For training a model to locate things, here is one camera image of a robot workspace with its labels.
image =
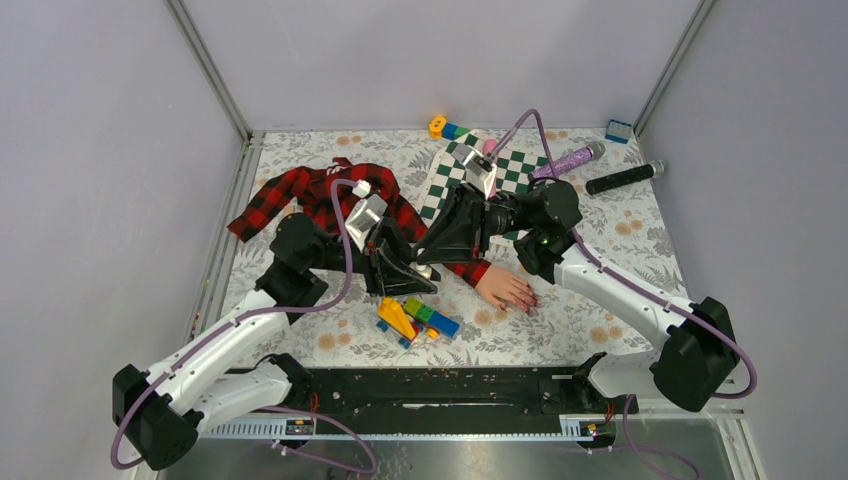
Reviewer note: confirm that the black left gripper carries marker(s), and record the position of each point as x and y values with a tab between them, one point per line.
383	258

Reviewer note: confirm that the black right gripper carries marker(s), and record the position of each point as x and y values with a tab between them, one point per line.
453	237

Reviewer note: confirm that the white cap nail polish bottle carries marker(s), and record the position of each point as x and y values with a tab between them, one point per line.
427	272

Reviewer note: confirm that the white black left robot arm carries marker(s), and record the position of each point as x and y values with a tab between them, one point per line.
160	411

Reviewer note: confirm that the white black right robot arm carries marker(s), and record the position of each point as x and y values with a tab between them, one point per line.
693	347

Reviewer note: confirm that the mannequin hand with red nails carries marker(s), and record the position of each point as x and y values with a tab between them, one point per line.
505	290

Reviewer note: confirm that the yellow toy block ramp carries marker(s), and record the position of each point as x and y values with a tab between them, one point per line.
393	318

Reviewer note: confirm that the green blue toy bricks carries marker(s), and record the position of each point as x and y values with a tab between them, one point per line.
434	323

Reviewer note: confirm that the green white checkered board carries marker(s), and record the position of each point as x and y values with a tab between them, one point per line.
513	168

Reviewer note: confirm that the pink toy microphone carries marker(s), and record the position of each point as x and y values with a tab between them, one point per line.
489	146

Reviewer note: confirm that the orange blue green block stack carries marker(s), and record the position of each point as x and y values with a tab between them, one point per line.
440	128

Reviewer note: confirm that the red black plaid shirt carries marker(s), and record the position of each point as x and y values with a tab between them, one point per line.
310	188

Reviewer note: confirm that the floral patterned table mat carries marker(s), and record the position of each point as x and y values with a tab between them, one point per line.
625	225

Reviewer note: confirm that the purple glitter toy microphone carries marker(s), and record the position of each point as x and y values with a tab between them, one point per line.
569	161

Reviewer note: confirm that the blue toy brick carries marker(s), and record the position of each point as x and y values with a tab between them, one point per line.
618	131

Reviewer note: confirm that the black toy microphone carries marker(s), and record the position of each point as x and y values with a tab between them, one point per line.
626	177

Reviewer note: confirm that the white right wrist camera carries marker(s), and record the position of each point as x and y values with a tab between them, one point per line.
480	172

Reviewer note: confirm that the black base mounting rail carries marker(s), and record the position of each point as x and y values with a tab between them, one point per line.
341	392

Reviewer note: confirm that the grey slotted cable duct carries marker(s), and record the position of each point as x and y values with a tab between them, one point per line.
419	425

